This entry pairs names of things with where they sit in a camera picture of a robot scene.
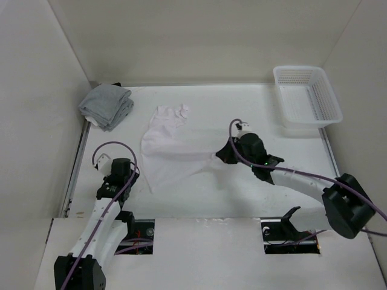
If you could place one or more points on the white tank top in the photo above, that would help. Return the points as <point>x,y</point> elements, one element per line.
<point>170,152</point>

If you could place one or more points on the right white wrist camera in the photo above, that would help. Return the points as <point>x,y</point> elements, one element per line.
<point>243,127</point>

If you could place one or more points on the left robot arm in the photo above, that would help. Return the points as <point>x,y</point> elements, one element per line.
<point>83,267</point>

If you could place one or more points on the folded grey tank tops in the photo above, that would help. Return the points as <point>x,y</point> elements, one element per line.
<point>106,106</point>

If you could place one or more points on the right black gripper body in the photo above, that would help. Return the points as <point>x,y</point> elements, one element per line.
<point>250,159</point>

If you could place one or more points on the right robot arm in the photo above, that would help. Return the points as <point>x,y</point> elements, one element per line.
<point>346,206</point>

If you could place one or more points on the white plastic basket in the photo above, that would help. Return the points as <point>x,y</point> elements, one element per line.
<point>306,97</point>

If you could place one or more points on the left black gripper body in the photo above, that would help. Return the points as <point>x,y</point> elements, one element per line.
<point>106,179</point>

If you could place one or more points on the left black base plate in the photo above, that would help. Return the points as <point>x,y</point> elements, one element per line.
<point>138,238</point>

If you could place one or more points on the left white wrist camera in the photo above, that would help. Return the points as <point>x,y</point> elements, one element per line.
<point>103,164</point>

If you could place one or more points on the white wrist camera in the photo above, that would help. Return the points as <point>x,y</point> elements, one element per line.
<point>103,164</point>
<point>243,127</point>

